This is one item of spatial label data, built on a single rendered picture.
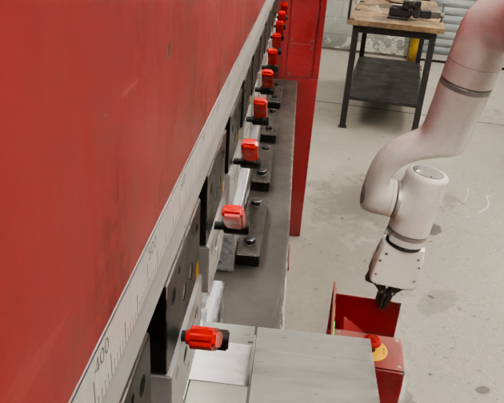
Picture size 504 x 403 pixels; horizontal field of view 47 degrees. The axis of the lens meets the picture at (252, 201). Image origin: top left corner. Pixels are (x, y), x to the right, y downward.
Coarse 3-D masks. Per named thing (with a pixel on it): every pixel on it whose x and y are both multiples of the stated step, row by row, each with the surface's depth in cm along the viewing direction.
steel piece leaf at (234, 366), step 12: (228, 348) 86; (240, 348) 86; (252, 348) 86; (204, 360) 83; (216, 360) 84; (228, 360) 84; (240, 360) 84; (252, 360) 83; (192, 372) 81; (204, 372) 81; (216, 372) 81; (228, 372) 82; (240, 372) 82; (228, 384) 80; (240, 384) 80
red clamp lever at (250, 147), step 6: (246, 138) 77; (246, 144) 77; (252, 144) 77; (246, 150) 78; (252, 150) 77; (246, 156) 80; (252, 156) 80; (234, 162) 85; (240, 162) 85; (246, 162) 84; (252, 162) 84; (258, 162) 84; (252, 168) 85; (258, 168) 85
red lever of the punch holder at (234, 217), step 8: (224, 208) 59; (232, 208) 59; (240, 208) 59; (224, 216) 59; (232, 216) 59; (240, 216) 59; (216, 224) 67; (224, 224) 63; (232, 224) 61; (240, 224) 61; (248, 224) 67; (224, 232) 67; (232, 232) 67; (240, 232) 67; (248, 232) 67
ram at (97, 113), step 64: (0, 0) 15; (64, 0) 19; (128, 0) 26; (192, 0) 42; (256, 0) 106; (0, 64) 15; (64, 64) 19; (128, 64) 27; (192, 64) 44; (0, 128) 16; (64, 128) 20; (128, 128) 28; (192, 128) 47; (0, 192) 16; (64, 192) 21; (128, 192) 29; (192, 192) 51; (0, 256) 16; (64, 256) 21; (128, 256) 30; (0, 320) 17; (64, 320) 22; (0, 384) 17; (64, 384) 22
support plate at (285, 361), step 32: (256, 352) 86; (288, 352) 86; (320, 352) 87; (352, 352) 87; (192, 384) 79; (224, 384) 80; (256, 384) 80; (288, 384) 80; (320, 384) 81; (352, 384) 81
